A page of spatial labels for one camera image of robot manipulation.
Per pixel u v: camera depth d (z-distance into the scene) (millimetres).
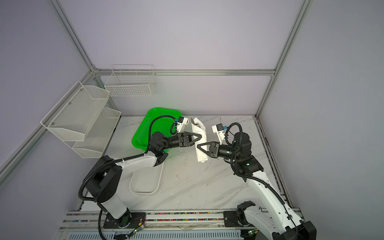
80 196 421
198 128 662
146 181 852
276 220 396
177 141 659
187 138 642
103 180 458
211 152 610
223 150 596
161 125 754
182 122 678
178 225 731
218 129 621
